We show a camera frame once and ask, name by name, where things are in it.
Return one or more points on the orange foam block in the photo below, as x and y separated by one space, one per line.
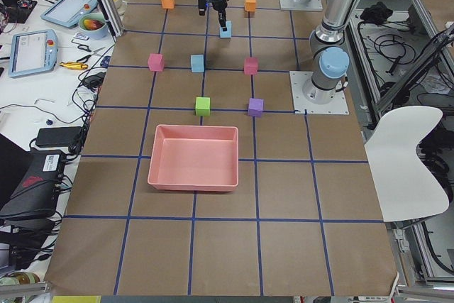
168 4
250 5

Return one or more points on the black power adapter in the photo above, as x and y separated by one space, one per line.
57 137

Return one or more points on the red foam block near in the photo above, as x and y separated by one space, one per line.
156 62

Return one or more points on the orange foam block near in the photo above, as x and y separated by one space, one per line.
168 4

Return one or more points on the orange foam block far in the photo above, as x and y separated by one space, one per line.
250 5

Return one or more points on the white chair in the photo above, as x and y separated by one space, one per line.
405 187

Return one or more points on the brass cylinder tool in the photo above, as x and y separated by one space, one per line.
74 65

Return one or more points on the light blue foam block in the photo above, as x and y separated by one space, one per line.
226 31

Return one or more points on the scissors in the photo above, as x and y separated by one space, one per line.
85 59

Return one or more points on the purple foam block far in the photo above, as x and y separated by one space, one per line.
255 107

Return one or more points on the green foam block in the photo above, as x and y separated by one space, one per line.
203 106

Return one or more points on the teach pendant tablet far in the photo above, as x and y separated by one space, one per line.
67 13

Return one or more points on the light blue worn block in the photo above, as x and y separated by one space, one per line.
197 63

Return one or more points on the black laptop computer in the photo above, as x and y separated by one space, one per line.
30 182

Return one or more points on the teach pendant tablet near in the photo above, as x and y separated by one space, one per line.
33 53

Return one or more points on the teach pendant tablet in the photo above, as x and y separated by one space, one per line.
33 53
67 13

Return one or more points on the red foam block far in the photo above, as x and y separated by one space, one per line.
250 66

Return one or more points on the pink plastic tray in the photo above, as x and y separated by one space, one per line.
195 158

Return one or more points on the bowl with fruit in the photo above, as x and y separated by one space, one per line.
94 26

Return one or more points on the red foam block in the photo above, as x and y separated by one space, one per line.
156 62
250 66

